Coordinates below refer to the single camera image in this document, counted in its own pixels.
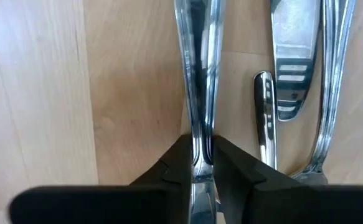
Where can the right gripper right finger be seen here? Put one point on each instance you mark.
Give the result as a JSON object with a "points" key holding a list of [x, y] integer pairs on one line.
{"points": [[262, 202]]}

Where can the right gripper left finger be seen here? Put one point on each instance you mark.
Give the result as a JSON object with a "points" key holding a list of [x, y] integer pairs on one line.
{"points": [[168, 202]]}

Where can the silver fork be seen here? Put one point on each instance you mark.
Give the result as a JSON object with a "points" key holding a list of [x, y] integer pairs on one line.
{"points": [[333, 62], [265, 124]]}

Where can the silver spoon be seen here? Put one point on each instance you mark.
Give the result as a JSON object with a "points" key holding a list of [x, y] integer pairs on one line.
{"points": [[200, 62]]}

